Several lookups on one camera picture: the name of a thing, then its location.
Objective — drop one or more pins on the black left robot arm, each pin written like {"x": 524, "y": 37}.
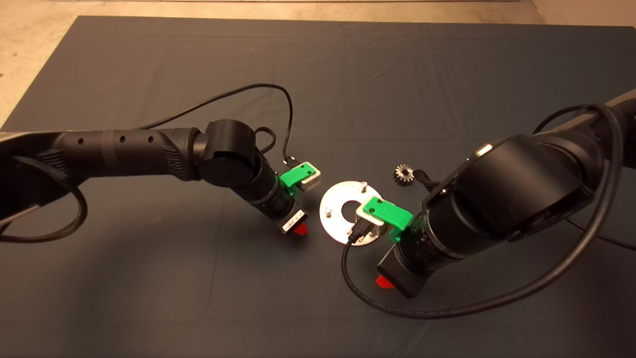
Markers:
{"x": 139, "y": 149}

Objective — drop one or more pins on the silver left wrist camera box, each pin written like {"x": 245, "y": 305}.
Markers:
{"x": 310, "y": 183}

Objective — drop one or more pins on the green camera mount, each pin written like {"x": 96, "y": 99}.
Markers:
{"x": 390, "y": 213}
{"x": 293, "y": 176}

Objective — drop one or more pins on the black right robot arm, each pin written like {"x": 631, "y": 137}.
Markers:
{"x": 521, "y": 199}

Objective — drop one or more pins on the dark grey table cloth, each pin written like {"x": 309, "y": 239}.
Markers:
{"x": 318, "y": 308}

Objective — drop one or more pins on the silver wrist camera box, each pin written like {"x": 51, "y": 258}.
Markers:
{"x": 374, "y": 227}
{"x": 310, "y": 183}

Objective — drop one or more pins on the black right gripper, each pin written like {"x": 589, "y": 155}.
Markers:
{"x": 403, "y": 278}

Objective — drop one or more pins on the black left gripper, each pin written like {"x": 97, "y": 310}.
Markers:
{"x": 293, "y": 221}

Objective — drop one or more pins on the green right camera mount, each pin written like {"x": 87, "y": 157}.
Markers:
{"x": 390, "y": 213}

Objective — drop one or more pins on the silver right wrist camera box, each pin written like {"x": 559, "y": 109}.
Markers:
{"x": 374, "y": 227}

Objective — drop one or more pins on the green left camera mount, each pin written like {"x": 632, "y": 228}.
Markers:
{"x": 293, "y": 176}

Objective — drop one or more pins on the dark steel planetary gear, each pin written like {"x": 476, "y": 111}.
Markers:
{"x": 399, "y": 175}

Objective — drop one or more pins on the round metal carrier plate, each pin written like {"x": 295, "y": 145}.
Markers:
{"x": 338, "y": 196}

